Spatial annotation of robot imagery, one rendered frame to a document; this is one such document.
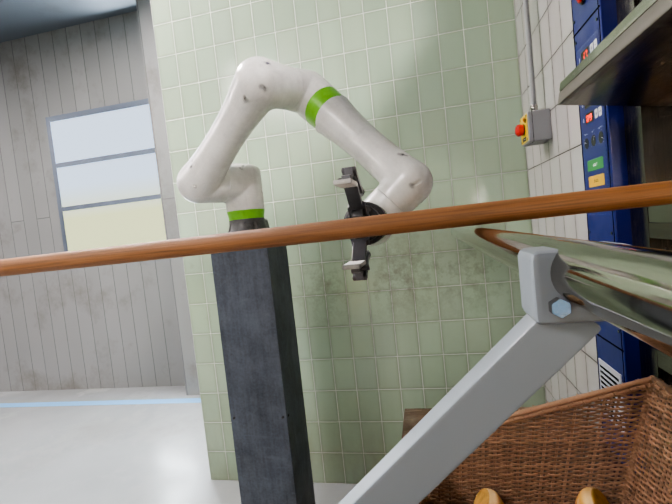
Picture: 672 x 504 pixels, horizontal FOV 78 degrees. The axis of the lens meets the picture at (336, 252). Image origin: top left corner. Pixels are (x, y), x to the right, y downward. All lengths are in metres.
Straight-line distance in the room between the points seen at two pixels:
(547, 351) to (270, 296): 1.18
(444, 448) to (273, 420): 1.26
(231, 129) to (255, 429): 0.96
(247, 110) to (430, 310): 1.16
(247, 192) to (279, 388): 0.65
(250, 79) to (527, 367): 0.97
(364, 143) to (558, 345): 0.86
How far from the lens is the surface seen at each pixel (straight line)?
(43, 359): 4.76
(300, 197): 1.91
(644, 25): 0.68
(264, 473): 1.59
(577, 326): 0.24
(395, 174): 0.97
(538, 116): 1.56
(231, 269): 1.40
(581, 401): 0.98
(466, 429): 0.24
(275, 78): 1.11
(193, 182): 1.32
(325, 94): 1.15
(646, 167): 1.03
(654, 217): 1.00
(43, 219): 4.53
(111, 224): 4.04
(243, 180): 1.41
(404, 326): 1.89
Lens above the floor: 1.19
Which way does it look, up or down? 3 degrees down
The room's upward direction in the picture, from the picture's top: 6 degrees counter-clockwise
